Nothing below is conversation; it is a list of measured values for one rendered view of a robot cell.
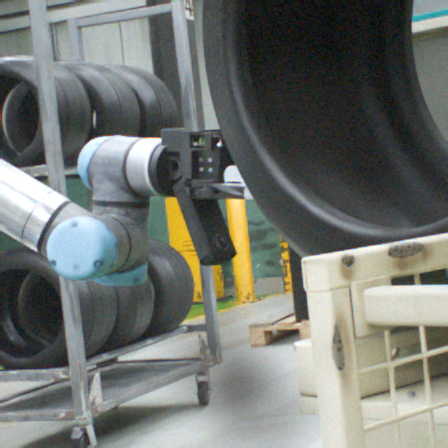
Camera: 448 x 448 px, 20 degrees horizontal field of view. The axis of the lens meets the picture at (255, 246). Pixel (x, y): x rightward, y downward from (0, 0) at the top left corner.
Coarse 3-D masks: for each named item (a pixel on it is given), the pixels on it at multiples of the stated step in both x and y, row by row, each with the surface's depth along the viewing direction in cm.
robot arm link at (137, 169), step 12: (144, 144) 162; (156, 144) 161; (132, 156) 162; (144, 156) 161; (132, 168) 162; (144, 168) 160; (132, 180) 163; (144, 180) 161; (144, 192) 163; (156, 192) 162
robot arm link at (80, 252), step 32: (0, 160) 159; (0, 192) 156; (32, 192) 156; (0, 224) 157; (32, 224) 155; (64, 224) 152; (96, 224) 154; (64, 256) 153; (96, 256) 152; (128, 256) 162
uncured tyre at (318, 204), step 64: (256, 0) 147; (320, 0) 154; (384, 0) 155; (256, 64) 148; (320, 64) 155; (384, 64) 156; (256, 128) 135; (320, 128) 153; (384, 128) 157; (256, 192) 136; (320, 192) 147; (384, 192) 153
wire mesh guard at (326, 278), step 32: (320, 256) 66; (352, 256) 66; (384, 256) 68; (416, 256) 70; (320, 288) 66; (320, 320) 66; (320, 352) 66; (352, 352) 66; (320, 384) 66; (352, 384) 66; (320, 416) 66; (352, 416) 66
